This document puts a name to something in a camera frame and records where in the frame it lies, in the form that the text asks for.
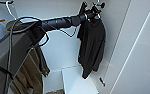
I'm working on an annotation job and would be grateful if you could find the white clothes hanger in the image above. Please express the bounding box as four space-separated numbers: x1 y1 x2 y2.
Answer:
90 1 104 20
5 0 20 22

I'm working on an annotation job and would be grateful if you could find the black garment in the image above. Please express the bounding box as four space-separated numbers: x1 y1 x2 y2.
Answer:
76 17 107 80

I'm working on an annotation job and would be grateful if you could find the white wardrobe door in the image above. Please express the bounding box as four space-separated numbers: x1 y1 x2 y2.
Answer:
109 0 150 94

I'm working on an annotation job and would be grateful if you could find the white wardrobe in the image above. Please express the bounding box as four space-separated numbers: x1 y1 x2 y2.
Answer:
0 0 150 94

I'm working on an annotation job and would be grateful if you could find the white drawer unit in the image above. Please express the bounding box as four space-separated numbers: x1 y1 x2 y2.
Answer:
60 64 101 94

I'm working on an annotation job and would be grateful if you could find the olive green jacket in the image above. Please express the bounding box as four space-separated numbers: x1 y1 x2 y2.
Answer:
6 19 52 94

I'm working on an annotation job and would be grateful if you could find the brown box with items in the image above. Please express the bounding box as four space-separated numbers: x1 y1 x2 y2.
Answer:
54 88 65 94

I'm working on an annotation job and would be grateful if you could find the thin arm cable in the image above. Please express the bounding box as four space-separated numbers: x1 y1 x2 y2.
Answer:
58 25 79 38

